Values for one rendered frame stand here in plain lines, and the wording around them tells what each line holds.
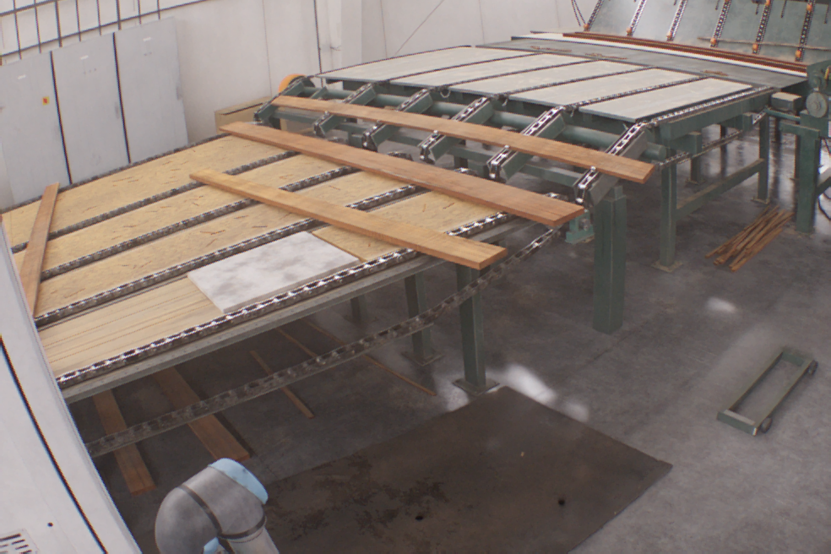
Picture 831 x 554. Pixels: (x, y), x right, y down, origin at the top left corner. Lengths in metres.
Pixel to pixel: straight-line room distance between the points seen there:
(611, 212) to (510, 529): 1.70
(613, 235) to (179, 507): 2.78
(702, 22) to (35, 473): 7.99
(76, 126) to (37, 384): 6.95
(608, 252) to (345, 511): 1.85
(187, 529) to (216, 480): 0.12
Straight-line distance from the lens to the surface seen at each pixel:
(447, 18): 10.47
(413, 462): 2.93
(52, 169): 7.67
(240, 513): 1.22
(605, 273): 3.60
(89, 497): 0.85
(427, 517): 2.65
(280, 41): 9.02
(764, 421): 3.02
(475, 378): 3.35
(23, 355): 0.74
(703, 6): 8.39
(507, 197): 3.13
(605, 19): 9.00
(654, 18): 8.58
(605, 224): 3.50
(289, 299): 2.50
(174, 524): 1.19
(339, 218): 3.09
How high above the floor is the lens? 1.89
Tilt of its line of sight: 21 degrees down
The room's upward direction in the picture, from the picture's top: 6 degrees counter-clockwise
